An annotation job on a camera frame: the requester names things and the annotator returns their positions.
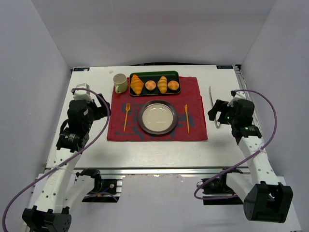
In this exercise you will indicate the small striped croissant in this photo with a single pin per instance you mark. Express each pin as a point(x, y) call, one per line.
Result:
point(162, 84)

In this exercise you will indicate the round bun right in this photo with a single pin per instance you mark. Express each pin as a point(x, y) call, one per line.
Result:
point(173, 85)

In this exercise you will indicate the blue label sticker left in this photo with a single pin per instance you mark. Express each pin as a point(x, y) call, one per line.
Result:
point(81, 69)

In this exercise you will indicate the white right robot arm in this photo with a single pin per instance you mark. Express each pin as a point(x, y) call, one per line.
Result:
point(264, 198)

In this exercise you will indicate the round bun left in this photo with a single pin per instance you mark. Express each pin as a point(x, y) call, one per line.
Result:
point(150, 85)

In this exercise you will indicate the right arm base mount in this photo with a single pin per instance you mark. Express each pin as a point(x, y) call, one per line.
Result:
point(217, 191)

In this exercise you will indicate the metal serving tongs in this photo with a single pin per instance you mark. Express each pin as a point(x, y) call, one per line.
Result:
point(217, 125)

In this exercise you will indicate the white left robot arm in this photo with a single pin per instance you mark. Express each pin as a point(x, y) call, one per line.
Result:
point(52, 210)

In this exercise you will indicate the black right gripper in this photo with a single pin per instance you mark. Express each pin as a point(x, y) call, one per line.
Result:
point(217, 112)

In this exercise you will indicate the pale green mug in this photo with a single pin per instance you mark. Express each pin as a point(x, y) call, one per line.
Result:
point(120, 83)

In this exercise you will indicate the orange plastic fork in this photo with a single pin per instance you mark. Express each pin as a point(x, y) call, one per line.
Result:
point(127, 110)

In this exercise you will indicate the red patterned placemat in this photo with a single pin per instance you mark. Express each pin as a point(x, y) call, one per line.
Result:
point(189, 94)

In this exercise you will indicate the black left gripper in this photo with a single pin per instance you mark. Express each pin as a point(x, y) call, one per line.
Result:
point(101, 109)

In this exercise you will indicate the round bun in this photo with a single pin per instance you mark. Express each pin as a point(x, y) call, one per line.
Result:
point(150, 85)
point(173, 85)

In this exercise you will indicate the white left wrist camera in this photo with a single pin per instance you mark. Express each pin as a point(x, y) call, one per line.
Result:
point(81, 91)

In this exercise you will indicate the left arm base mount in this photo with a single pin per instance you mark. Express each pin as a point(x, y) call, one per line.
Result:
point(104, 190)

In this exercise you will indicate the dark rimmed white plate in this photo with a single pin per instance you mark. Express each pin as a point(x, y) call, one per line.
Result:
point(157, 117)

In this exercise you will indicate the dark green serving tray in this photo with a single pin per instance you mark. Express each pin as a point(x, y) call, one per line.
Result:
point(155, 76)

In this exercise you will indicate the large striped croissant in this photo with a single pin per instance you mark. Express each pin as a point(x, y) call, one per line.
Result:
point(136, 84)

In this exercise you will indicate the orange plastic knife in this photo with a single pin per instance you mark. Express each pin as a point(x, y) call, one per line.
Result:
point(187, 118)

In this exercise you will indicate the blue label sticker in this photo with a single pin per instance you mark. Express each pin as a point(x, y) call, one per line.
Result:
point(224, 67)
point(81, 69)

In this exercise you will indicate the blue label sticker right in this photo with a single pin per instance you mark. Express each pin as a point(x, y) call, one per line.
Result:
point(224, 67)

